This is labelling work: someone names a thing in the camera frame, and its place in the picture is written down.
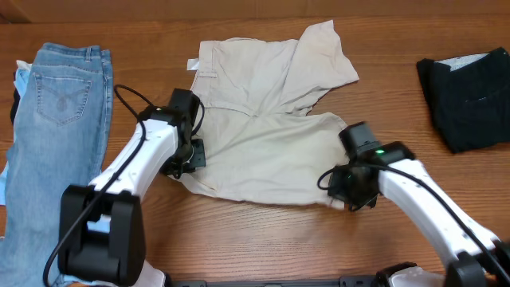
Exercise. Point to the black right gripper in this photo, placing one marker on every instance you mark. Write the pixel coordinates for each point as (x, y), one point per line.
(339, 192)

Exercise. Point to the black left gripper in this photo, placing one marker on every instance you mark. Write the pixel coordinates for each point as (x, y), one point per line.
(199, 159)

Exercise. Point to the beige cotton shorts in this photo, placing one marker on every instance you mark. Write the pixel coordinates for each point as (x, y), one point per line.
(262, 142)

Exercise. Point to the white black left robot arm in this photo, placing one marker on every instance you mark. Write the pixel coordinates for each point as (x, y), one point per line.
(101, 236)

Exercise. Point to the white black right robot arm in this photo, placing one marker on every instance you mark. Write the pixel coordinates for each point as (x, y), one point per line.
(469, 252)

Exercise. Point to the light blue shirt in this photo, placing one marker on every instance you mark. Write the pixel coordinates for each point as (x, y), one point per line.
(20, 85)

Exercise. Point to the light blue denim jeans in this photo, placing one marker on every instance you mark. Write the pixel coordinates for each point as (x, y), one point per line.
(48, 159)

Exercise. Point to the folded black garment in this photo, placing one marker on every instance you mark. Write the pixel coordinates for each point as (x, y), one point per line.
(468, 98)

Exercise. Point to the white garment under jeans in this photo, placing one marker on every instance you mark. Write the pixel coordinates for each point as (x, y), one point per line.
(24, 65)

